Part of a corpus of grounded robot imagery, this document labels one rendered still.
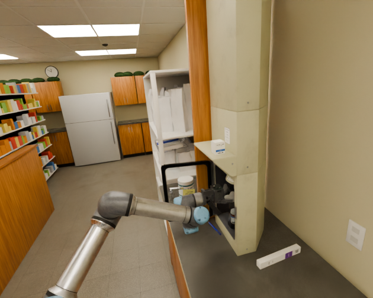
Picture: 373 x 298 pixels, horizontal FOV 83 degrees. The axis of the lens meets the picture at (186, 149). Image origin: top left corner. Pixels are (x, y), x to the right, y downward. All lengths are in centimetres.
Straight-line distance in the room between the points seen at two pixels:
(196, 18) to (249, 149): 75
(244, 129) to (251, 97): 14
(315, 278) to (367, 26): 106
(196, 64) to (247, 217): 87
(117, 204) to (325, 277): 100
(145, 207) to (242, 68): 70
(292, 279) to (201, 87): 107
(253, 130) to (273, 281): 70
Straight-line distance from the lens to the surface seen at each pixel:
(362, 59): 109
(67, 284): 103
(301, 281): 126
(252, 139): 101
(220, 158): 97
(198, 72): 127
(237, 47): 95
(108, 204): 95
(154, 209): 94
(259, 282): 121
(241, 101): 95
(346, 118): 112
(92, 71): 648
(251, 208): 116
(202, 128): 129
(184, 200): 113
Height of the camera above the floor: 184
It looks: 17 degrees down
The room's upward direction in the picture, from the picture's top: 5 degrees counter-clockwise
